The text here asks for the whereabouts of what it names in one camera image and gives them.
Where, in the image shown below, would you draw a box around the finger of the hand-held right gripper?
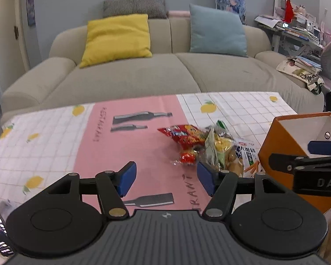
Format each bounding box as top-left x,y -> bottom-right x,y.
308,140 -> 331,155
268,153 -> 331,173

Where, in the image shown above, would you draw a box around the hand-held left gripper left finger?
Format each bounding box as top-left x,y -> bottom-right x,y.
47,161 -> 137,218

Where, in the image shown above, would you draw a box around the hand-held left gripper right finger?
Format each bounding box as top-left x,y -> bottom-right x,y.
196,161 -> 289,218

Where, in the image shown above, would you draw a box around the orange cardboard box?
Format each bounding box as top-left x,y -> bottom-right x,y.
258,112 -> 331,214

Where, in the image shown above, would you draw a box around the small red candy packet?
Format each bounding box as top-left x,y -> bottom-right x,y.
172,146 -> 206,166

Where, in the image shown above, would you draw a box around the clear bag yellow snacks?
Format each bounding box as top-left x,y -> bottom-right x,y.
204,120 -> 244,177

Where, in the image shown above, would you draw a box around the white snack packet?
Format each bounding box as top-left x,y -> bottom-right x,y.
236,139 -> 262,178

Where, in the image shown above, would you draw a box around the red snack packet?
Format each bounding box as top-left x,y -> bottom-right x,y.
157,124 -> 207,151

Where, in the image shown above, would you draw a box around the printed tote bag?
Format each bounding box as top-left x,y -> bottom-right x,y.
306,74 -> 325,96

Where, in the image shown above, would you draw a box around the pile of magazines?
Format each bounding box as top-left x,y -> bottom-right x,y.
276,56 -> 323,82

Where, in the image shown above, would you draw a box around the beige sofa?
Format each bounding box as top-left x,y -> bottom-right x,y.
0,18 -> 324,122

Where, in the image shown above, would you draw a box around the white desk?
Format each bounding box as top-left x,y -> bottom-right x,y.
258,23 -> 324,61

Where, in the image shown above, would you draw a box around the cluttered desk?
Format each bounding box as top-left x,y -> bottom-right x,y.
254,0 -> 324,43

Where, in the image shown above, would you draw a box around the yellow pillow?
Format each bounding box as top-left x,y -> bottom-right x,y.
79,14 -> 153,68

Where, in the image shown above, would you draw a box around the red ornament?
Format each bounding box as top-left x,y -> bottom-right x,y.
282,0 -> 295,23

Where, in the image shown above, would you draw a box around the light blue pillow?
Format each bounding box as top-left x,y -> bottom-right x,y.
189,4 -> 249,58

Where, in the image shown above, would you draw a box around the pink roll cushion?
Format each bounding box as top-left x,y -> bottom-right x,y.
168,10 -> 191,18

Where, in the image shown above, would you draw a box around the door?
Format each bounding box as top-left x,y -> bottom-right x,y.
17,0 -> 31,71

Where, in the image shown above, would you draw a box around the printed figure pillow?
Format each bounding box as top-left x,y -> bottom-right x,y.
214,0 -> 247,25

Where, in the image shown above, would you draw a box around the grey striped pillow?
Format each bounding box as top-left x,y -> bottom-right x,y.
103,0 -> 168,19

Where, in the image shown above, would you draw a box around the wall poster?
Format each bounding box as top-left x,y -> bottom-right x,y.
26,0 -> 36,27

